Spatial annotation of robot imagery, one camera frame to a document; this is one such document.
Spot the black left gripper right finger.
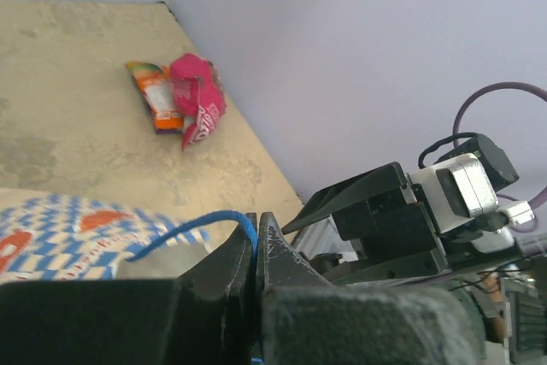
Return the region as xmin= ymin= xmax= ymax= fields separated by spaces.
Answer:
xmin=258 ymin=212 xmax=486 ymax=364

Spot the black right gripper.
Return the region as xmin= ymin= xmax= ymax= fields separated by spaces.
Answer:
xmin=281 ymin=162 xmax=530 ymax=285

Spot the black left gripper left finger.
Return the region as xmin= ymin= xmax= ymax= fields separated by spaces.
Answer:
xmin=1 ymin=213 xmax=256 ymax=364

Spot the pink snack packet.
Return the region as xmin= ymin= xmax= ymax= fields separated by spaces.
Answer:
xmin=169 ymin=53 xmax=226 ymax=150

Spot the blue checkered paper bag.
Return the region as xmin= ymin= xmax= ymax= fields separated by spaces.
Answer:
xmin=1 ymin=191 xmax=258 ymax=283

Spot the orange snack packet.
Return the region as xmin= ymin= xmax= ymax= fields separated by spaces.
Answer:
xmin=125 ymin=61 xmax=184 ymax=133

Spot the aluminium frame rail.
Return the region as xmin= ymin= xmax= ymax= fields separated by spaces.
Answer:
xmin=291 ymin=216 xmax=358 ymax=262

